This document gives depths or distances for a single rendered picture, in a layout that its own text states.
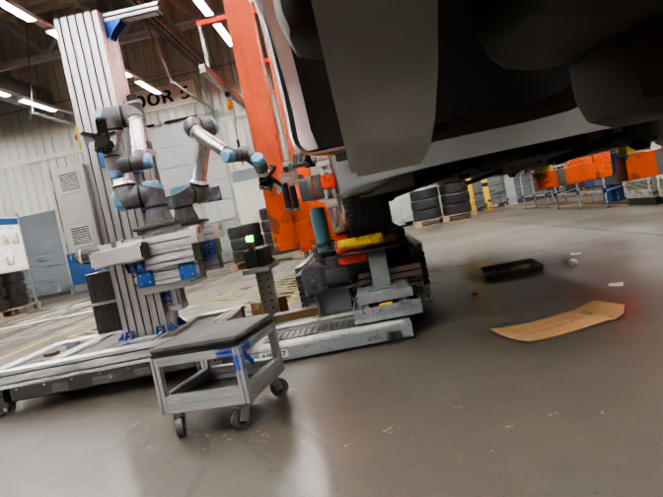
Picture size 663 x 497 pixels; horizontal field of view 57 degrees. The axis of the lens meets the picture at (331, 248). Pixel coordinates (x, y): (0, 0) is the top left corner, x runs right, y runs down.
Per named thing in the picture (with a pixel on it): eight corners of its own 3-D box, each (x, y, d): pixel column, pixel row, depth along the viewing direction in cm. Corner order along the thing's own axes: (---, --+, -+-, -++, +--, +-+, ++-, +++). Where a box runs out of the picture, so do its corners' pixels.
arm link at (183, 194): (169, 208, 371) (164, 186, 370) (186, 206, 382) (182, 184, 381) (182, 205, 364) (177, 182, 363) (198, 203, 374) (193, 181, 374)
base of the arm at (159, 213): (141, 227, 316) (137, 208, 316) (151, 226, 331) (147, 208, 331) (169, 221, 315) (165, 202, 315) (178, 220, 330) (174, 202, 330)
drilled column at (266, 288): (281, 330, 404) (268, 268, 402) (267, 332, 405) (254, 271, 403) (283, 327, 414) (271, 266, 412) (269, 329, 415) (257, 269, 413)
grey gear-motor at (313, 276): (377, 308, 365) (366, 250, 364) (309, 321, 368) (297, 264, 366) (377, 303, 383) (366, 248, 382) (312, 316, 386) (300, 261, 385)
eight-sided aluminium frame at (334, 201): (344, 233, 314) (323, 128, 312) (331, 235, 315) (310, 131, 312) (347, 229, 369) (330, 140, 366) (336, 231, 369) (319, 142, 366)
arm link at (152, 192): (167, 202, 318) (161, 177, 317) (140, 207, 315) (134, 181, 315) (168, 203, 330) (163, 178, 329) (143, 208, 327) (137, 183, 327)
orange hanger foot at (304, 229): (380, 231, 383) (369, 177, 381) (299, 248, 387) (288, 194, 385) (380, 230, 400) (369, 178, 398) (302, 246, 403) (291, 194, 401)
